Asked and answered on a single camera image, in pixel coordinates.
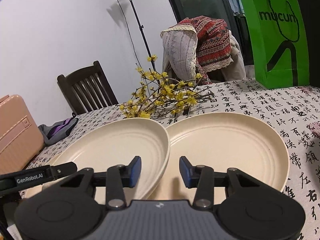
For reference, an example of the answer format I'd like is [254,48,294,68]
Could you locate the dark wooden chair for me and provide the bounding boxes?
[57,60,119,115]

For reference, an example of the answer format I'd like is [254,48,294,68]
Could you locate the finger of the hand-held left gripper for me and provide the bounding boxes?
[49,162,77,180]

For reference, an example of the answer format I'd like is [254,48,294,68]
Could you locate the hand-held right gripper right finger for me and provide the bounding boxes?
[179,156,260,211]

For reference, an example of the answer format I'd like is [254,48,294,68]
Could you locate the green paper bag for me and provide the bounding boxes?
[240,0,310,90]

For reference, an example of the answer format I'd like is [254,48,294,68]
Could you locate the grey purple cloth pouch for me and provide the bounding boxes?
[38,114,79,145]

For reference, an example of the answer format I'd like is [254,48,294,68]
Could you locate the pink ribbed suitcase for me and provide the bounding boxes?
[0,94,45,174]

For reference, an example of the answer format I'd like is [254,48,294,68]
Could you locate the chair draped with patterned blankets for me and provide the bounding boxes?
[162,34,247,83]

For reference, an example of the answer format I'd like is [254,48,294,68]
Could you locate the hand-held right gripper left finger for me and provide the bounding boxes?
[61,156,142,210]

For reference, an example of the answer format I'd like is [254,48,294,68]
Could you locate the cream round plate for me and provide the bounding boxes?
[25,117,171,200]
[164,112,290,200]

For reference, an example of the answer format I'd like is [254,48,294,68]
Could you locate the red patterned quilted blanket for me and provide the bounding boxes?
[160,17,232,84]

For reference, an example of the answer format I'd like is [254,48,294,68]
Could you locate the yellow flower branches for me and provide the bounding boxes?
[119,54,215,119]

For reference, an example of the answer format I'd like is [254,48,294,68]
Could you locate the dark framed sliding glass door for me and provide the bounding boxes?
[161,0,320,65]

